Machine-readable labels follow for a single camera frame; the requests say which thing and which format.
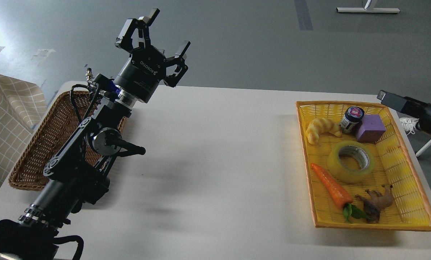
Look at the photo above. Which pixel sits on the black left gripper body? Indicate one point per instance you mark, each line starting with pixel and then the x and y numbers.
pixel 141 73

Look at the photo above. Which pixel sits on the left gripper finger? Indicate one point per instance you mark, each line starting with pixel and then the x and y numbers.
pixel 178 60
pixel 141 25

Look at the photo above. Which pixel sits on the yellow tape roll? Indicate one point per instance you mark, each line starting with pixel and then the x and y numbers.
pixel 360 153

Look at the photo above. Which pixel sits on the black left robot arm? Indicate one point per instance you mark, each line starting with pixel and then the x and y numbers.
pixel 78 173

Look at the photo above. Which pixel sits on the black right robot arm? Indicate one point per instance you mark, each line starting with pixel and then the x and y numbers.
pixel 409 106

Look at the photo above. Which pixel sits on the brown wicker basket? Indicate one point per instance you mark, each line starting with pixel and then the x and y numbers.
pixel 51 135

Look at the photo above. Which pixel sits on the beige checkered cloth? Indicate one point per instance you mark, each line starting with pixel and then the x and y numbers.
pixel 22 106

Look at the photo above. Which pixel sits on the toy croissant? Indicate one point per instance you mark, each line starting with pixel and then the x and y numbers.
pixel 319 126

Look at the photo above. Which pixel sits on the white stand base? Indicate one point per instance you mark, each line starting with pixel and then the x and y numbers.
pixel 368 7

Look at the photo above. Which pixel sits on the small dark jar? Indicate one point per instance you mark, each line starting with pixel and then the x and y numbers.
pixel 352 116

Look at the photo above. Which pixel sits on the purple foam block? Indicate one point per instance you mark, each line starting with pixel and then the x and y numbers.
pixel 370 129

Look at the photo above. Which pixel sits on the orange toy carrot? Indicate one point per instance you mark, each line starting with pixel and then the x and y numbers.
pixel 339 195

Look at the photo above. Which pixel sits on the white sneaker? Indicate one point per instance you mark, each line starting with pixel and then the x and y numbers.
pixel 410 125

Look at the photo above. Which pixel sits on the yellow woven tray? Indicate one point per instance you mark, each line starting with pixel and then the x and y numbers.
pixel 354 184

